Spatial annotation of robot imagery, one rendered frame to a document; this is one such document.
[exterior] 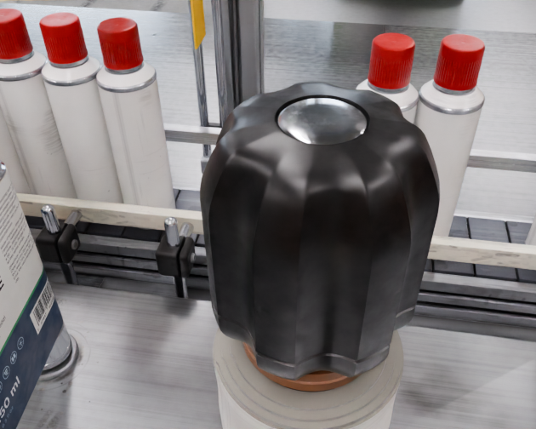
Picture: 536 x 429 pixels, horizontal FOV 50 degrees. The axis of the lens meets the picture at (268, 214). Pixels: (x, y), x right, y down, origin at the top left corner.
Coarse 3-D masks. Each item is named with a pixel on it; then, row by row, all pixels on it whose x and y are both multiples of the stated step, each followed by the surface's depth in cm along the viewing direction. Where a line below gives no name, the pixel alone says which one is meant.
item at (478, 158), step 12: (168, 132) 58; (180, 132) 58; (192, 132) 58; (204, 132) 58; (216, 132) 58; (204, 144) 58; (480, 156) 54; (492, 156) 54; (504, 156) 54; (516, 156) 54; (528, 156) 54; (480, 168) 55; (492, 168) 55; (504, 168) 54; (516, 168) 54; (528, 168) 54
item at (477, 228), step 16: (176, 192) 63; (192, 192) 63; (176, 208) 61; (192, 208) 61; (32, 224) 60; (80, 224) 60; (96, 224) 60; (464, 224) 59; (480, 224) 59; (496, 224) 59; (512, 224) 59; (528, 224) 59; (144, 240) 58; (160, 240) 58; (496, 240) 57; (512, 240) 57; (448, 272) 54; (464, 272) 54; (480, 272) 54; (496, 272) 54; (512, 272) 54; (528, 272) 54
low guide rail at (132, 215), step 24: (96, 216) 57; (120, 216) 56; (144, 216) 56; (168, 216) 55; (192, 216) 55; (432, 240) 52; (456, 240) 52; (480, 240) 52; (504, 264) 52; (528, 264) 52
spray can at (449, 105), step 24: (456, 48) 43; (480, 48) 43; (456, 72) 44; (432, 96) 46; (456, 96) 45; (480, 96) 46; (432, 120) 47; (456, 120) 46; (432, 144) 48; (456, 144) 47; (456, 168) 49; (456, 192) 51
